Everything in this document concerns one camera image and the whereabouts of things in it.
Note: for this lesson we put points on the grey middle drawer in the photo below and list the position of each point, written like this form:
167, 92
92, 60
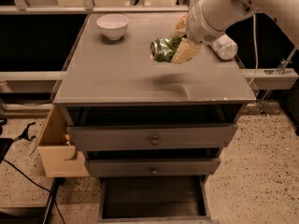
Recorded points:
152, 167

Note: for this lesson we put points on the grey top drawer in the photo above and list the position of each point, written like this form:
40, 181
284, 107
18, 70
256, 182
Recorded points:
151, 137

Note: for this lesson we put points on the light wooden side drawer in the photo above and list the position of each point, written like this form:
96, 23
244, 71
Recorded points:
58, 155

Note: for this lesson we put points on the black clamp tool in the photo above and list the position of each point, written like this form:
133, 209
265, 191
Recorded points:
25, 134

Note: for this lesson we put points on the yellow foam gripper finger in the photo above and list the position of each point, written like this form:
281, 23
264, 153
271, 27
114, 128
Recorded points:
180, 28
187, 49

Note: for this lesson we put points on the clear plastic water bottle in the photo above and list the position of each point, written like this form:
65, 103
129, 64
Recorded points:
225, 47

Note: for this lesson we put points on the grey open bottom drawer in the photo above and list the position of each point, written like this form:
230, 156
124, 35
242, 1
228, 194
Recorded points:
154, 200

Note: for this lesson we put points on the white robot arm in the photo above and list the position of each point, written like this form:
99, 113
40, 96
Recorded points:
207, 20

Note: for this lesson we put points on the white ceramic bowl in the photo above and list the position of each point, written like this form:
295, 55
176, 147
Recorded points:
113, 26

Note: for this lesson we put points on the grey drawer cabinet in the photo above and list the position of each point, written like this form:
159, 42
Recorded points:
115, 84

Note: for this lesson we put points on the crushed green soda can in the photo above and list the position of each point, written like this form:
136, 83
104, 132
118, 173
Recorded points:
163, 49

